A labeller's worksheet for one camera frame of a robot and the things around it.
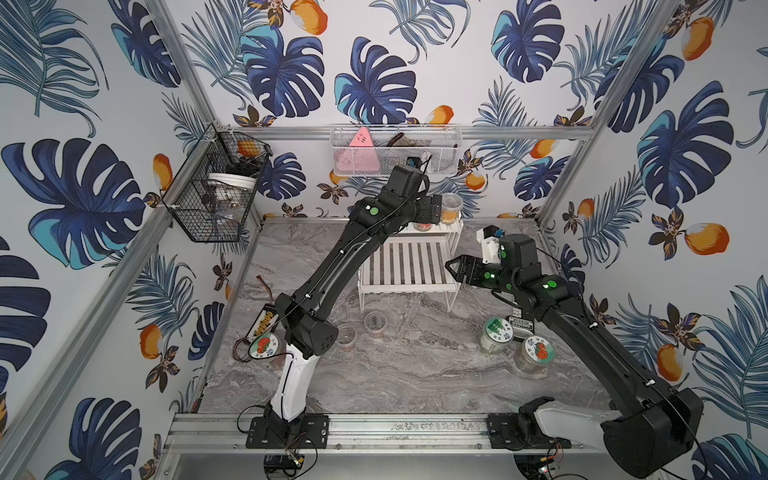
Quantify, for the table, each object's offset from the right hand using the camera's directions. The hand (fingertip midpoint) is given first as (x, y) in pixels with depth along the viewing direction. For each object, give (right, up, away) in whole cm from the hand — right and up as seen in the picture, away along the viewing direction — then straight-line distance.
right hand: (458, 263), depth 77 cm
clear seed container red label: (-9, +10, +3) cm, 14 cm away
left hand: (-9, +18, -1) cm, 20 cm away
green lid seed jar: (+13, -19, +7) cm, 24 cm away
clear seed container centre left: (-21, -17, +11) cm, 30 cm away
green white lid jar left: (-51, -22, +3) cm, 55 cm away
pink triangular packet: (-26, +31, +12) cm, 43 cm away
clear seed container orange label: (-1, +16, +2) cm, 16 cm away
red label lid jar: (+21, -24, +2) cm, 32 cm away
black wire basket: (-73, +20, +15) cm, 77 cm away
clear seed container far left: (-30, -21, +8) cm, 38 cm away
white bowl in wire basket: (-60, +22, +3) cm, 64 cm away
